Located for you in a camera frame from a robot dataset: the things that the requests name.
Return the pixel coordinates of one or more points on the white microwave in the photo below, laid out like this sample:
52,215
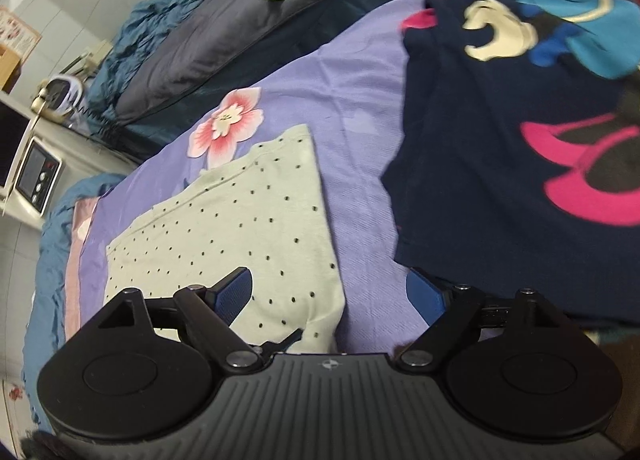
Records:
36,175

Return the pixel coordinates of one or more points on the navy cartoon print garment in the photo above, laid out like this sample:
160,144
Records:
510,150

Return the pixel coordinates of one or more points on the wall poster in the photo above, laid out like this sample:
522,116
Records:
17,30

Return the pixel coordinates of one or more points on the pale green dotted garment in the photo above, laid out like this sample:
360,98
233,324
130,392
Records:
240,220

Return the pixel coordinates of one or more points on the teal crinkled quilt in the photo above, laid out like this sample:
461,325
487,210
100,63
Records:
165,10

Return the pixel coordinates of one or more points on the dark grey pillow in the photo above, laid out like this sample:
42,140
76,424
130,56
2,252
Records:
225,45

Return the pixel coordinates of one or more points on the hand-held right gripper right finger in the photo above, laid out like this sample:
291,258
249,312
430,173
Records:
425,297

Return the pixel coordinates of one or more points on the white round alarm clock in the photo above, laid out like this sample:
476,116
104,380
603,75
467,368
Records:
62,90

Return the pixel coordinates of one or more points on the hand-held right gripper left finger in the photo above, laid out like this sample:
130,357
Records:
235,295

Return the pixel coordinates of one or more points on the purple floral bed sheet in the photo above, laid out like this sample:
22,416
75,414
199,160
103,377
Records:
360,130

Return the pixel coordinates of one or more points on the wooden box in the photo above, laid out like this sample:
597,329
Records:
7,68

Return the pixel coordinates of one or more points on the white cabinet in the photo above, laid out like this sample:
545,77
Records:
45,150

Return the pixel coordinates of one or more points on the blue blanket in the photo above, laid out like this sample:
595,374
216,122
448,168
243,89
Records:
47,265

